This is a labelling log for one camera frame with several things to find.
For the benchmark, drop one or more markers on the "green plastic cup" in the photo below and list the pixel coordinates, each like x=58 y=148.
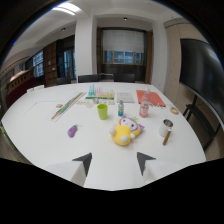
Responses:
x=102 y=111

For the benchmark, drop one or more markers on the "brown wooden stick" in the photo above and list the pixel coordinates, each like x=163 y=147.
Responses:
x=167 y=136

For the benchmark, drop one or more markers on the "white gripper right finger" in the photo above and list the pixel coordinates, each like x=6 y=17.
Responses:
x=156 y=168

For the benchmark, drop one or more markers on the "small blue-green bottle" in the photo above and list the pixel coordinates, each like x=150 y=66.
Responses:
x=120 y=108

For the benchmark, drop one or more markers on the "long striped ruler board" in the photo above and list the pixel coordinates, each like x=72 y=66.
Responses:
x=66 y=106

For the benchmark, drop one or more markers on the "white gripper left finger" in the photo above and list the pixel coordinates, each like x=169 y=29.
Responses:
x=73 y=168

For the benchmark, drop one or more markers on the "colourful test tube rack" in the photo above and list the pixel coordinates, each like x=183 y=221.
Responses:
x=100 y=92

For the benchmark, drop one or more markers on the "small round white dish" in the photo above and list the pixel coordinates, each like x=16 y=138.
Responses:
x=89 y=104

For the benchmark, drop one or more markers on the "orange folder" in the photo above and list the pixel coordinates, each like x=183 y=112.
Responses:
x=154 y=98

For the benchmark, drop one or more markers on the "black screen stand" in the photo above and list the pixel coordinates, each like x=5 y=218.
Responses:
x=200 y=120

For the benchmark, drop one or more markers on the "large black screen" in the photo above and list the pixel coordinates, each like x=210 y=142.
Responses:
x=200 y=75

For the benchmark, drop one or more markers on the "white metal mug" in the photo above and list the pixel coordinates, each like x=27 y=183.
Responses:
x=165 y=128

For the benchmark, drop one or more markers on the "purple eggplant toy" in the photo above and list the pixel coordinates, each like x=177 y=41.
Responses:
x=72 y=130

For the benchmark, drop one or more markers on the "yellow plush toy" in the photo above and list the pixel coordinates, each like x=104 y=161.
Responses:
x=125 y=130

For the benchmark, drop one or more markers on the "white window blind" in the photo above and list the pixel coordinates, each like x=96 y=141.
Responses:
x=123 y=40

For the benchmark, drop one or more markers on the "pink drink bottle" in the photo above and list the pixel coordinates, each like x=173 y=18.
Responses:
x=144 y=104

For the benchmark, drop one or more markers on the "tape roll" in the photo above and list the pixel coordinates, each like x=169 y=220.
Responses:
x=174 y=110

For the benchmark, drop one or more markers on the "black office chair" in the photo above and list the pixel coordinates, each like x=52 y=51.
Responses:
x=88 y=78
x=63 y=80
x=124 y=78

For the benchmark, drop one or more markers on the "grey booklet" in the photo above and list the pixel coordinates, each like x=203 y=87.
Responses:
x=125 y=97

